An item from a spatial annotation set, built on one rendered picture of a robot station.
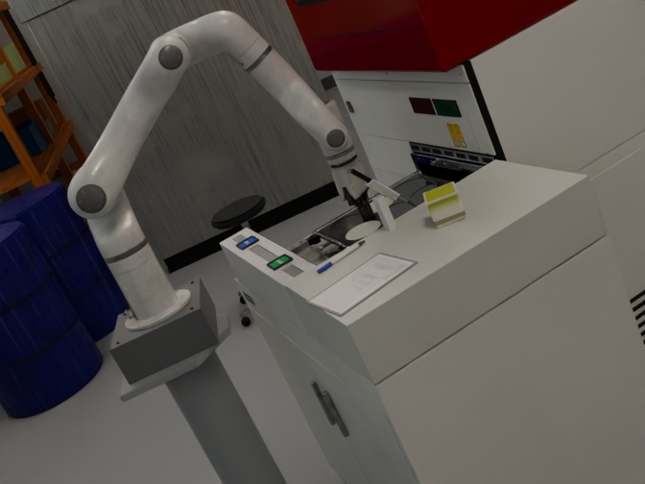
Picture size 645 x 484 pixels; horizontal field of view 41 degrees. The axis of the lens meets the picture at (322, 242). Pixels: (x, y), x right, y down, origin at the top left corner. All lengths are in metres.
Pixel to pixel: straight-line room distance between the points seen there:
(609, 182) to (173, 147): 3.46
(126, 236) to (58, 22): 3.23
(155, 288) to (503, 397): 0.93
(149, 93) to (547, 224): 0.99
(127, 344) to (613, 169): 1.35
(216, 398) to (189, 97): 3.21
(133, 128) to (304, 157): 3.34
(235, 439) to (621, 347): 1.05
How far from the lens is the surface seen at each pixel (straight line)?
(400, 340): 1.76
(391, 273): 1.82
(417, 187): 2.43
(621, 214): 2.48
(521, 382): 1.95
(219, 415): 2.40
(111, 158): 2.19
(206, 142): 5.41
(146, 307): 2.29
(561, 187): 1.92
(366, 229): 2.29
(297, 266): 2.09
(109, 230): 2.26
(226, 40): 2.20
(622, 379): 2.13
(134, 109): 2.19
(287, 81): 2.22
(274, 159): 5.45
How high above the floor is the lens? 1.70
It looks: 20 degrees down
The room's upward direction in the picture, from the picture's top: 25 degrees counter-clockwise
